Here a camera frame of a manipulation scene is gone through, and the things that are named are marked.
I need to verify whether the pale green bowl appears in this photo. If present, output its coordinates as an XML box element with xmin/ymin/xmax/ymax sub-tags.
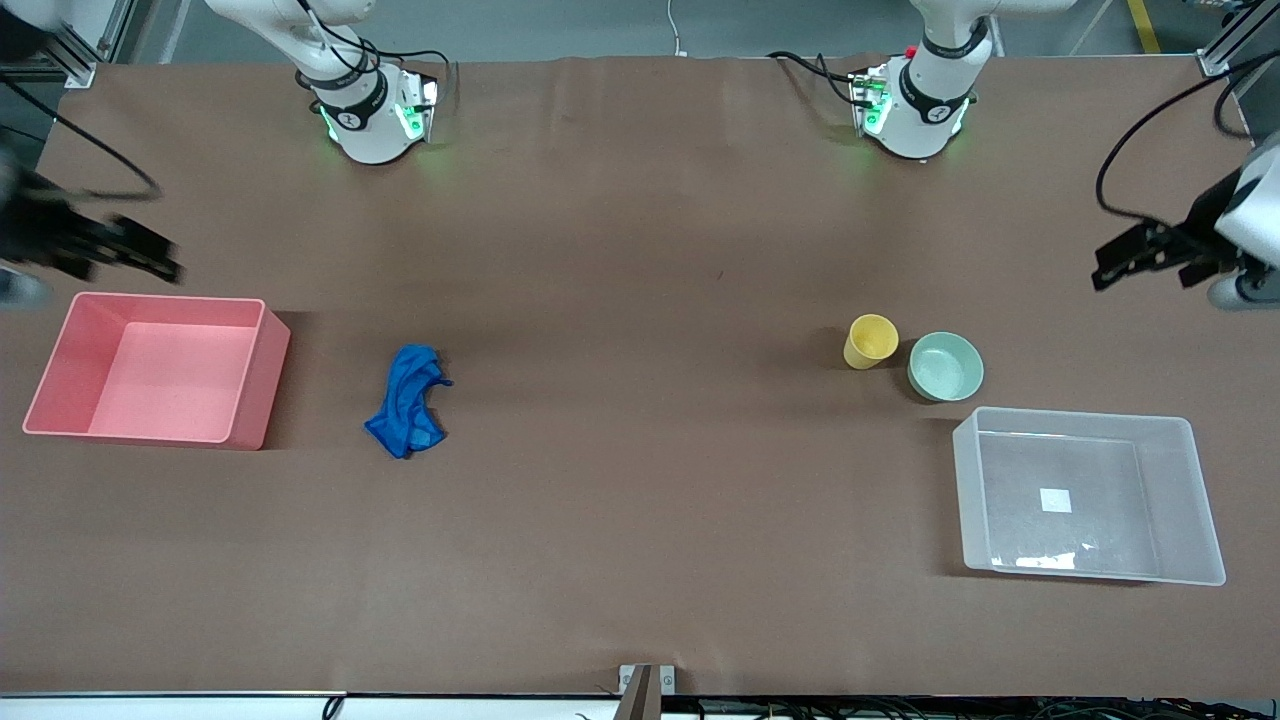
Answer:
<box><xmin>907</xmin><ymin>331</ymin><xmax>985</xmax><ymax>403</ymax></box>

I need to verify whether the yellow plastic cup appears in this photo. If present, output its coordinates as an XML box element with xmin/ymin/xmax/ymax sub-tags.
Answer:
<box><xmin>843</xmin><ymin>314</ymin><xmax>900</xmax><ymax>371</ymax></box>

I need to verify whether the blue cloth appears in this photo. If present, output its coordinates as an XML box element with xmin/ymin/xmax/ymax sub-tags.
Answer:
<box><xmin>364</xmin><ymin>345</ymin><xmax>454</xmax><ymax>460</ymax></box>

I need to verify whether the clear plastic box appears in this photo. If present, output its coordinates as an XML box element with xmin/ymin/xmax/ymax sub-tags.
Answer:
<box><xmin>952</xmin><ymin>406</ymin><xmax>1227</xmax><ymax>587</ymax></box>

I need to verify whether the pink plastic bin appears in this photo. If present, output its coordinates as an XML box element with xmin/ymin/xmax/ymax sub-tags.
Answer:
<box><xmin>22</xmin><ymin>292</ymin><xmax>292</xmax><ymax>451</ymax></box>

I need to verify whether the brown table cover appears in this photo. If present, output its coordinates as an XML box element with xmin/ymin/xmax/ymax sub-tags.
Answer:
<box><xmin>0</xmin><ymin>55</ymin><xmax>1280</xmax><ymax>699</ymax></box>

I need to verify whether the aluminium frame post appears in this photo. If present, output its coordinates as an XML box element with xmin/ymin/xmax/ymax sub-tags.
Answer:
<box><xmin>0</xmin><ymin>0</ymin><xmax>136</xmax><ymax>91</ymax></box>
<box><xmin>1198</xmin><ymin>0</ymin><xmax>1280</xmax><ymax>79</ymax></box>

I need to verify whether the black base cable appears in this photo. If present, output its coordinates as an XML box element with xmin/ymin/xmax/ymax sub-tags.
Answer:
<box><xmin>375</xmin><ymin>48</ymin><xmax>459</xmax><ymax>106</ymax></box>
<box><xmin>767</xmin><ymin>50</ymin><xmax>866</xmax><ymax>109</ymax></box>

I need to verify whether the metal table edge bracket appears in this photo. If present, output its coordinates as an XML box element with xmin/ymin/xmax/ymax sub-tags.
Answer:
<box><xmin>617</xmin><ymin>664</ymin><xmax>678</xmax><ymax>720</ymax></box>

